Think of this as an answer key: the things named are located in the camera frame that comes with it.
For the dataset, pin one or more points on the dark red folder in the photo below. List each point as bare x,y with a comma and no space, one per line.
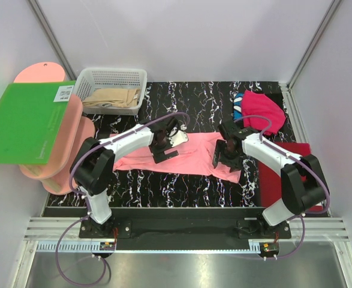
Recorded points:
269,181

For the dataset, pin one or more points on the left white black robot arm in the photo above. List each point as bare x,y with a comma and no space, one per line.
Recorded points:
93,165

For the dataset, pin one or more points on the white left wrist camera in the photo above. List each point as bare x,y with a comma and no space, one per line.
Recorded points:
178,138

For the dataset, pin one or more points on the black marble pattern mat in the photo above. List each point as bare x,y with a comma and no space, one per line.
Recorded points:
208,104

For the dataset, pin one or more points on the blue white folded t-shirt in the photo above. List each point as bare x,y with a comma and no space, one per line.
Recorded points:
237,106

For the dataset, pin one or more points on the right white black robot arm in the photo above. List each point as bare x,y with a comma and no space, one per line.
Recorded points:
302,181

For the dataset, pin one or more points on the white plastic basket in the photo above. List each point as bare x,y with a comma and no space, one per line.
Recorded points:
91,79

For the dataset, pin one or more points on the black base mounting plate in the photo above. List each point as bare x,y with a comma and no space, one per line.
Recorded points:
242,223

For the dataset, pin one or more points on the magenta folded t-shirt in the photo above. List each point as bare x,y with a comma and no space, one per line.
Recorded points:
261,105

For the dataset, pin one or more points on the green cutting board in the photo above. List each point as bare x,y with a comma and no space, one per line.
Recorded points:
25,112

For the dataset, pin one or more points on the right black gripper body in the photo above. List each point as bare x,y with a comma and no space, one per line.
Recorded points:
232,159

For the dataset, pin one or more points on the beige folded t-shirt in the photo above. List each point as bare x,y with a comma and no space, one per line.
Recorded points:
113,97

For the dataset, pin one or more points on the aluminium frame rail front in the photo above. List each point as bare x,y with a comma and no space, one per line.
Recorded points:
316,229

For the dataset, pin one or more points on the pink oval board upper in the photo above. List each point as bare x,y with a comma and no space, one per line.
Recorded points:
67,122

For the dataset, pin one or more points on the light pink t-shirt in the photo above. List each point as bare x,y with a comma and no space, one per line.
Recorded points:
194,158

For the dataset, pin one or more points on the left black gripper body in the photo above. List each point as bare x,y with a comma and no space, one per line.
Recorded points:
158,150

